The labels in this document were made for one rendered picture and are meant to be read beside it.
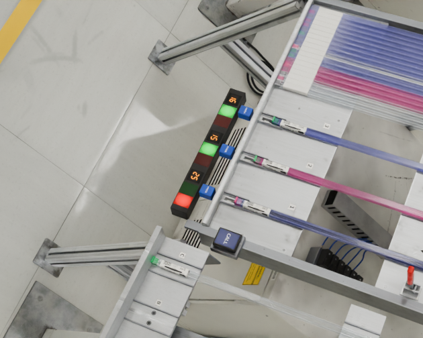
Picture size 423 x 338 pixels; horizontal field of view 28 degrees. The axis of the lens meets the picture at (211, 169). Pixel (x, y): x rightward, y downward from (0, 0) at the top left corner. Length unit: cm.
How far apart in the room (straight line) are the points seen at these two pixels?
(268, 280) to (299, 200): 33
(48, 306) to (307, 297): 73
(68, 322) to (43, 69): 72
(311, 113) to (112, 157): 80
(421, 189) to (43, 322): 111
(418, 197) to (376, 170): 51
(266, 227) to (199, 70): 108
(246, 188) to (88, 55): 88
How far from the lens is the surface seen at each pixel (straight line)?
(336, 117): 194
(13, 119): 240
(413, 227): 182
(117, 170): 254
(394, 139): 242
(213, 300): 222
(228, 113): 196
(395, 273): 177
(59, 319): 242
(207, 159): 190
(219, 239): 174
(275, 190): 184
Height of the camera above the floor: 216
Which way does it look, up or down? 52 degrees down
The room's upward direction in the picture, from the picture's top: 80 degrees clockwise
